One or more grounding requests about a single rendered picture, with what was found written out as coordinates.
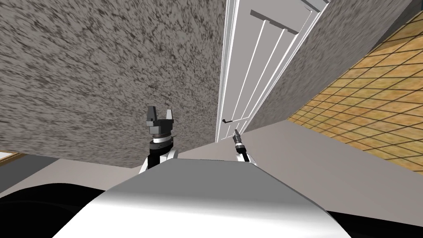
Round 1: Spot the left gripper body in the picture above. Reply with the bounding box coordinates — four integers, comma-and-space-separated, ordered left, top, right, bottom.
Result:
146, 118, 175, 135

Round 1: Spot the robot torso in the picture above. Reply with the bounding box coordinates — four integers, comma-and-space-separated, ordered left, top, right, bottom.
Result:
52, 158, 352, 238

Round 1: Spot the white panelled door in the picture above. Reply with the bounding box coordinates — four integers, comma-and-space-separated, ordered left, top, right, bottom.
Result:
219, 0, 324, 142

